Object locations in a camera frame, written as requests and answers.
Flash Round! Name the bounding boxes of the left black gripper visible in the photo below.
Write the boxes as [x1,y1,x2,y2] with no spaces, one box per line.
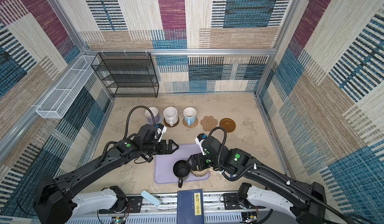
[141,138,180,155]

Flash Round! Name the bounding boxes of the beige ceramic mug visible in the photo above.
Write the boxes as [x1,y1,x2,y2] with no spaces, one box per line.
[191,169,209,178]

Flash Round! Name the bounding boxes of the black mug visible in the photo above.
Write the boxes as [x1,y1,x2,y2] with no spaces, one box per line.
[173,160,191,188]

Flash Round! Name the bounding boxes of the woven rattan round coaster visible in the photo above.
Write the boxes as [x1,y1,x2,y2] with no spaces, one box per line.
[183,119,199,129]

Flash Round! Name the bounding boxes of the white mug purple outside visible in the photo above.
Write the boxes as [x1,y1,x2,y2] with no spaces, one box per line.
[145,107,162,125]

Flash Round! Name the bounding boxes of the white ceramic mug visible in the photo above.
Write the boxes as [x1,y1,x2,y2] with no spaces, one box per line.
[163,107,179,126]

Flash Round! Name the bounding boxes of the white mug blue handle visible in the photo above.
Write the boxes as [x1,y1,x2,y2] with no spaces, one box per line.
[183,107,197,126]

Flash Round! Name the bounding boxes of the brown flower-shaped coaster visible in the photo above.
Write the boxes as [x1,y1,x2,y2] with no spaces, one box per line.
[201,116,218,132]

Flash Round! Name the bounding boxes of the dark brown round coaster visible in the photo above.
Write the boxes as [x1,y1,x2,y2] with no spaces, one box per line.
[220,118,236,133]

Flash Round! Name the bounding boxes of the brown wooden round coaster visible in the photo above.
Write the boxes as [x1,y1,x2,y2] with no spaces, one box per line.
[163,118,180,128]

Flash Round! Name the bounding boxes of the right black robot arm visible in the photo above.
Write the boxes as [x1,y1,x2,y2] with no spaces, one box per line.
[188,134,355,224]

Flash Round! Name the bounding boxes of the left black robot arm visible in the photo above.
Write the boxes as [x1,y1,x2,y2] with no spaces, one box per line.
[33,124,179,224]

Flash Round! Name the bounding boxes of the black remote control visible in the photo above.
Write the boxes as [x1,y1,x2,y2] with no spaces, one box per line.
[141,154,154,163]

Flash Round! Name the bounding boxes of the purple serving tray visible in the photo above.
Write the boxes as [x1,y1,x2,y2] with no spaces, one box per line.
[154,144,201,184]

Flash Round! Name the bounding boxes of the dark blue book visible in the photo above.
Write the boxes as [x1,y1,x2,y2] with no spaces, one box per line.
[177,189,205,224]

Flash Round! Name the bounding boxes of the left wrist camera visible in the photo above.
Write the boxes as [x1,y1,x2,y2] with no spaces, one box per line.
[156,124,167,142]

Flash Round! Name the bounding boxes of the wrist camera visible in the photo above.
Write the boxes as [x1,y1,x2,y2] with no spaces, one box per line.
[156,124,167,142]
[195,134,207,156]

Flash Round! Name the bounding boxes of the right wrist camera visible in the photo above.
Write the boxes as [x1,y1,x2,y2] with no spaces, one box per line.
[195,134,207,156]

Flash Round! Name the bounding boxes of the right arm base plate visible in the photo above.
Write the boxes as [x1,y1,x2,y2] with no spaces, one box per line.
[220,193,266,210]

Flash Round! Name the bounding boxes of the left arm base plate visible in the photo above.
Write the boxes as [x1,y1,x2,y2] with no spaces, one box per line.
[99,195,143,214]

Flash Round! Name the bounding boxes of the black wire shelf rack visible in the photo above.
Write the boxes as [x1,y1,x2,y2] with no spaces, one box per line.
[91,52,159,98]

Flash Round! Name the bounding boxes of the white wire mesh basket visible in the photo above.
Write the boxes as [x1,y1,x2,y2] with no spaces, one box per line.
[36,56,95,119]

